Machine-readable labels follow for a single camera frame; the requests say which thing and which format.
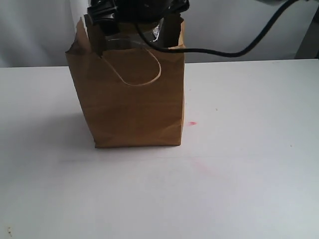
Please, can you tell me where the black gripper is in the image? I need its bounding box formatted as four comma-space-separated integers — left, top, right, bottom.
87, 0, 190, 24

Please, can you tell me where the clear jar with yellow lid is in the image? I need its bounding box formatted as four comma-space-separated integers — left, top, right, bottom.
104, 20, 163, 50

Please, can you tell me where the brown paper bag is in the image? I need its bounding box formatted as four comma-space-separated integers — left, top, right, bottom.
66, 16, 185, 148

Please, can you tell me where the black cable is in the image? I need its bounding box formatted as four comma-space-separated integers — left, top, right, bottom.
134, 0, 297, 57

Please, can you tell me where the white curtain backdrop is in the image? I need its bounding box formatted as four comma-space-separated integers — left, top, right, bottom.
0, 0, 319, 67

